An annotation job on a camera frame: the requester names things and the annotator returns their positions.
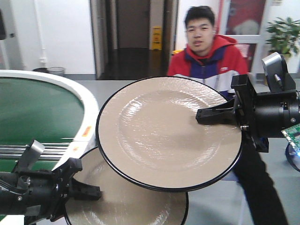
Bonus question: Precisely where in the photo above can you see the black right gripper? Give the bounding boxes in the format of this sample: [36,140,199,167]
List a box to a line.
[195,75,300,152]

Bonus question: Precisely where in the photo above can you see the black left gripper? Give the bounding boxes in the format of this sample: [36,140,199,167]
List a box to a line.
[18,158,102,222]

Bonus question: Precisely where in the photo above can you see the beige plate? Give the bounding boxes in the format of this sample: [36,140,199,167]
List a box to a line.
[96,76,241,192]
[66,148,189,225]

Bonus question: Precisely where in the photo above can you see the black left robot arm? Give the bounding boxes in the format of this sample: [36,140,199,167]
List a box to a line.
[0,99,241,224]

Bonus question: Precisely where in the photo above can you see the steel conveyor rollers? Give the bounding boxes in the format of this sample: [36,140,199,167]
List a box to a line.
[0,144,68,161]

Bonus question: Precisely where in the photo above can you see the white outer conveyor rim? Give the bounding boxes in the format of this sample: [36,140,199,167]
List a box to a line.
[0,70,99,172]

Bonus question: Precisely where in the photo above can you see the man in red hoodie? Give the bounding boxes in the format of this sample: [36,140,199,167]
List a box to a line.
[167,6,288,225]

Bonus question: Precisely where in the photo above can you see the green circuit board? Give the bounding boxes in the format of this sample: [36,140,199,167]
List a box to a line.
[281,124,300,156]

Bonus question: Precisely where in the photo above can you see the yellow wet floor sign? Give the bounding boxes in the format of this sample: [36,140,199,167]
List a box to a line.
[151,26,162,51]

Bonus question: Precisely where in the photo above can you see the green potted plant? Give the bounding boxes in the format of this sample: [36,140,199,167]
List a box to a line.
[266,17,300,56]

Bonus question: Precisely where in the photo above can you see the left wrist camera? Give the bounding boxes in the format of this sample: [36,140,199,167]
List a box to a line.
[12,139,45,173]

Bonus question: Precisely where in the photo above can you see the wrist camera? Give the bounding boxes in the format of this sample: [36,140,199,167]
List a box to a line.
[12,139,45,173]
[262,52,296,92]

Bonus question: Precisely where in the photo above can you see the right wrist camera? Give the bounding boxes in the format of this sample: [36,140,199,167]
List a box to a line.
[262,52,296,92]

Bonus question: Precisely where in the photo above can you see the wire mesh waste bin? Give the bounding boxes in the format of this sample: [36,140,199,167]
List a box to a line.
[47,67,65,76]

